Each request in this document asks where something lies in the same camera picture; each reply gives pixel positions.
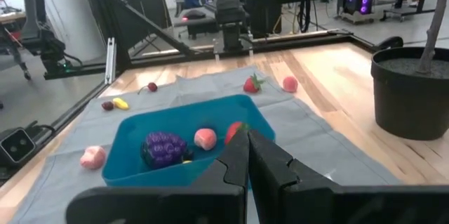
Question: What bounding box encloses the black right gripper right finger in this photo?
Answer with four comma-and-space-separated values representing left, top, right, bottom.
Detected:
248, 129, 343, 224

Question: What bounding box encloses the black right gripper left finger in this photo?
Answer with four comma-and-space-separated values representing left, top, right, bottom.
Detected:
191, 129, 250, 224

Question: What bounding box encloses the large red toy strawberry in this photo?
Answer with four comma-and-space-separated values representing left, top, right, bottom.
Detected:
224, 121, 250, 146

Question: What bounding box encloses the pale pink toy peach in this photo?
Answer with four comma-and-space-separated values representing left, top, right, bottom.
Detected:
194, 128, 218, 152

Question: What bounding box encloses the purple toy grape bunch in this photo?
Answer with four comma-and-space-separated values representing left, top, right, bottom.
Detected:
140, 131, 189, 170

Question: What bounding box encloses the blue plastic tupperware container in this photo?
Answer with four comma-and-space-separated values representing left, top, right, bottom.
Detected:
101, 93, 276, 188

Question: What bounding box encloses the small red toy strawberry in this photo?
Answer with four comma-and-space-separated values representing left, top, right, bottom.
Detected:
243, 72, 266, 94

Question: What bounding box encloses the red toy cherry with stem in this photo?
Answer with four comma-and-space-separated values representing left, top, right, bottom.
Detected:
137, 81, 159, 95

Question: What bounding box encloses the grey cloth mat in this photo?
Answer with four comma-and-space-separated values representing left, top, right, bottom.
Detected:
10, 65, 403, 224

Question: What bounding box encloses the green tree in black pot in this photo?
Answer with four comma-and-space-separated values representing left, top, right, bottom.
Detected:
370, 0, 449, 141

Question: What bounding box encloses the black low stand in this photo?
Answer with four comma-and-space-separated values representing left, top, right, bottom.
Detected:
173, 8, 218, 41

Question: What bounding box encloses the black neighbouring robot stand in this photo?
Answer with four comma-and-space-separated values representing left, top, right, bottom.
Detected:
19, 0, 85, 81

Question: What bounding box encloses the black aluminium table frame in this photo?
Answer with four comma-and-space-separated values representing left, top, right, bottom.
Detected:
43, 0, 378, 137

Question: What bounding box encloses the white metal bracket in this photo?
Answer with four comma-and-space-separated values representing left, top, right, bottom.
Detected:
104, 37, 116, 85

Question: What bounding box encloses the black table-level camera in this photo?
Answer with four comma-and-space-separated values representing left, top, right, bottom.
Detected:
0, 127, 38, 169

